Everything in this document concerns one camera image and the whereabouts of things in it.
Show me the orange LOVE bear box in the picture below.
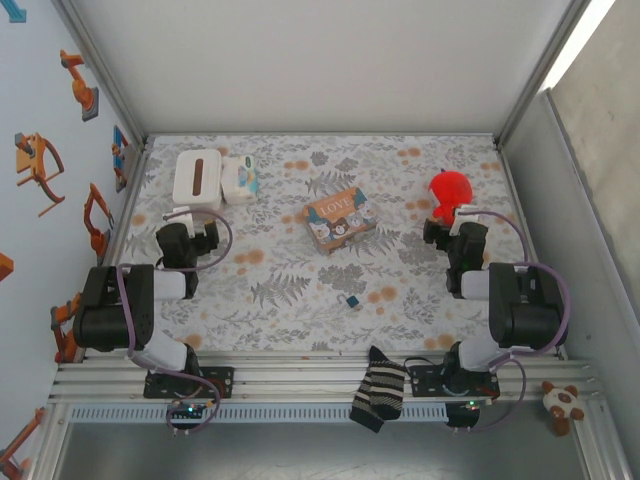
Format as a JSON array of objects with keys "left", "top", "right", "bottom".
[{"left": 302, "top": 186, "right": 379, "bottom": 257}]

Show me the red plush toy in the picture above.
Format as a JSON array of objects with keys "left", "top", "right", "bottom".
[{"left": 427, "top": 169, "right": 476, "bottom": 225}]

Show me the white tissue box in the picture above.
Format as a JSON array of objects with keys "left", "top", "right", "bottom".
[{"left": 171, "top": 148, "right": 224, "bottom": 213}]

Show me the small white teal box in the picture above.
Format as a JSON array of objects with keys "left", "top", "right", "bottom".
[{"left": 220, "top": 155, "right": 262, "bottom": 205}]

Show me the floral grey tablecloth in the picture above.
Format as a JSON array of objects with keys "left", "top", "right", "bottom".
[{"left": 97, "top": 133, "right": 557, "bottom": 354}]

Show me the blue orange machine sticker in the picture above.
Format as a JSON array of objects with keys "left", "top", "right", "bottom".
[{"left": 110, "top": 124, "right": 131, "bottom": 194}]

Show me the black white striped sock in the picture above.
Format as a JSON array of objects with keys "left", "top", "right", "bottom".
[{"left": 348, "top": 345, "right": 407, "bottom": 434}]

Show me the orange claw gripper sticker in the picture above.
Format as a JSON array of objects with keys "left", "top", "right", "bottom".
[{"left": 13, "top": 132, "right": 67, "bottom": 218}]

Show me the brown white plush bear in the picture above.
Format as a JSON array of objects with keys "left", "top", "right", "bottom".
[{"left": 541, "top": 380, "right": 587, "bottom": 438}]

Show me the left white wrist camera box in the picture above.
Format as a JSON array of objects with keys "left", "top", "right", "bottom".
[{"left": 161, "top": 204, "right": 195, "bottom": 237}]

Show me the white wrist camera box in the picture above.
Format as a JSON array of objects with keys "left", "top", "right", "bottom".
[
  {"left": 161, "top": 204, "right": 195, "bottom": 237},
  {"left": 448, "top": 203, "right": 477, "bottom": 237}
]

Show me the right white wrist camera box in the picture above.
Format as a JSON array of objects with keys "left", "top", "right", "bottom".
[{"left": 448, "top": 203, "right": 477, "bottom": 237}]

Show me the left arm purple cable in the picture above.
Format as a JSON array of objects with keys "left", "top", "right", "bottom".
[{"left": 115, "top": 208, "right": 234, "bottom": 437}]

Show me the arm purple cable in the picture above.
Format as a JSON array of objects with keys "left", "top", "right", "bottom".
[
  {"left": 115, "top": 208, "right": 234, "bottom": 437},
  {"left": 449, "top": 208, "right": 572, "bottom": 434}
]

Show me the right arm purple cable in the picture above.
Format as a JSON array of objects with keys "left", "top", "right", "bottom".
[{"left": 449, "top": 208, "right": 572, "bottom": 434}]

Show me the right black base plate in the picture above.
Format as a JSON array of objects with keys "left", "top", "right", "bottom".
[{"left": 406, "top": 363, "right": 501, "bottom": 400}]

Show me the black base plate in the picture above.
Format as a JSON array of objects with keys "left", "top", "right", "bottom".
[
  {"left": 406, "top": 363, "right": 501, "bottom": 400},
  {"left": 143, "top": 366, "right": 236, "bottom": 400}
]

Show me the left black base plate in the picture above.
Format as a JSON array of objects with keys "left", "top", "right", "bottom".
[{"left": 143, "top": 366, "right": 236, "bottom": 400}]

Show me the aluminium frame rail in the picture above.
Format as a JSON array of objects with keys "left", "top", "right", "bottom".
[{"left": 47, "top": 349, "right": 604, "bottom": 407}]

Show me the perforated white cable tray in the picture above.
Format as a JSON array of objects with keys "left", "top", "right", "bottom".
[{"left": 67, "top": 403, "right": 450, "bottom": 424}]

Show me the aluminium frame post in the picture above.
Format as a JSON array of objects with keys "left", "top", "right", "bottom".
[
  {"left": 493, "top": 0, "right": 595, "bottom": 147},
  {"left": 52, "top": 0, "right": 150, "bottom": 147}
]

